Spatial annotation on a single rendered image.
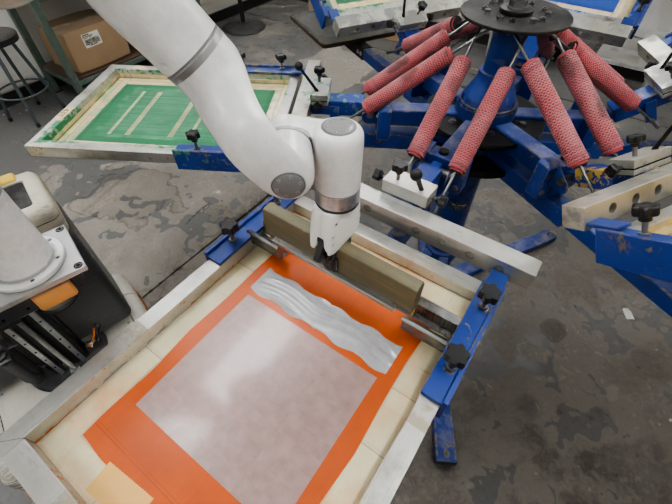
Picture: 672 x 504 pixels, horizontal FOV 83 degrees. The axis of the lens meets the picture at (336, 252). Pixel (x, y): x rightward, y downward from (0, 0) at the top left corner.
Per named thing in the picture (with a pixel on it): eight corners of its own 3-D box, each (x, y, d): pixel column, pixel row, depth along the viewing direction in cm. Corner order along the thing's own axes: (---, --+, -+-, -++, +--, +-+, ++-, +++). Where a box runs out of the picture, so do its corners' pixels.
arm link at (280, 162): (173, 58, 49) (281, 163, 63) (152, 109, 41) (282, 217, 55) (219, 13, 46) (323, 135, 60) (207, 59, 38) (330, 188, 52)
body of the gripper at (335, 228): (336, 169, 68) (335, 215, 76) (300, 200, 62) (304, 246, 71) (372, 185, 65) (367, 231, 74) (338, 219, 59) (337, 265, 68)
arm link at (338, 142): (256, 143, 51) (259, 106, 57) (266, 203, 59) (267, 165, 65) (369, 138, 52) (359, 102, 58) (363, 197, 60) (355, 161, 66)
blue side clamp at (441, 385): (439, 419, 71) (448, 405, 65) (415, 403, 72) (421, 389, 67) (496, 305, 87) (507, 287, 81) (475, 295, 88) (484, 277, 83)
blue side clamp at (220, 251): (225, 279, 91) (218, 261, 86) (210, 270, 93) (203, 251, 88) (303, 209, 107) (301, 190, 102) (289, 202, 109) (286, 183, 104)
